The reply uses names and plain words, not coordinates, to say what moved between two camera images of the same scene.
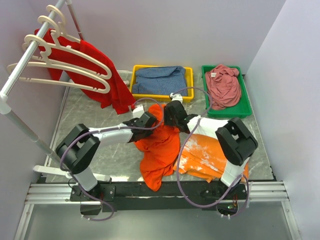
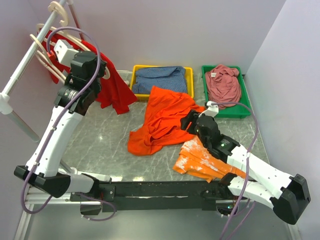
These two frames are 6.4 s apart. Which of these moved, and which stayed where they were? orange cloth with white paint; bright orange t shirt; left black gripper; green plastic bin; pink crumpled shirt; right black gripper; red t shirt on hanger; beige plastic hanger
Moved: left black gripper; bright orange t shirt; beige plastic hanger; right black gripper
Stayed: pink crumpled shirt; orange cloth with white paint; red t shirt on hanger; green plastic bin
